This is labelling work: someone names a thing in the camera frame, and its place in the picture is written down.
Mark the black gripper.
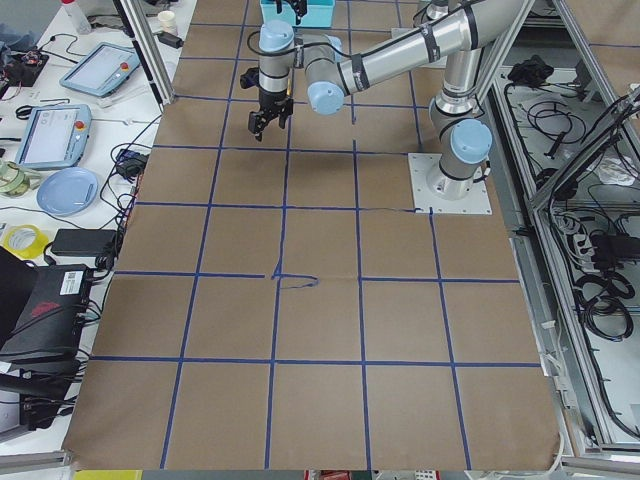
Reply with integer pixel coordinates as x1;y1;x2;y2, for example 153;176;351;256
248;0;306;141

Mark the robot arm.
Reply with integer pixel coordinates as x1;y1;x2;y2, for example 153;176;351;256
241;1;519;139

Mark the light blue plastic bin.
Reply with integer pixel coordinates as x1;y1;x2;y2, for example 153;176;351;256
259;0;336;28

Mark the black power adapter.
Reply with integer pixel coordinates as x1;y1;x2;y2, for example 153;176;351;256
157;31;184;49

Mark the white paper cup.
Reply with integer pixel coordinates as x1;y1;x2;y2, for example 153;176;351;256
157;10;178;36

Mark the upper teach pendant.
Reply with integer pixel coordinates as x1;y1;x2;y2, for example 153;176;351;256
59;42;141;98

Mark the teach pendant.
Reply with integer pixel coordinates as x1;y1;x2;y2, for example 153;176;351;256
59;42;141;98
15;104;93;171

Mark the lower teach pendant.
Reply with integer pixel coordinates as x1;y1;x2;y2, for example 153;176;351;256
15;104;93;171

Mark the blue plate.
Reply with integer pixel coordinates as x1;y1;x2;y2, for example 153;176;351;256
36;167;98;216

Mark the large black power brick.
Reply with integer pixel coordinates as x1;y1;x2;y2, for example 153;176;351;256
50;229;116;257

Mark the green tape dispenser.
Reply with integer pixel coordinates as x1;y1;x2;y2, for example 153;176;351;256
1;160;43;198

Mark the yellow tape roll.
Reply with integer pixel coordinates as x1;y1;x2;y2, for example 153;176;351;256
1;224;49;260

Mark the black laptop computer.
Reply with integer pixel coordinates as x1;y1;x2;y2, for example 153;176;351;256
1;249;94;431

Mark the aluminium frame post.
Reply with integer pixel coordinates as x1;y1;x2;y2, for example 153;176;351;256
113;0;175;106

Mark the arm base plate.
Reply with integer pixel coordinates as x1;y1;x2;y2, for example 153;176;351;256
408;153;492;215

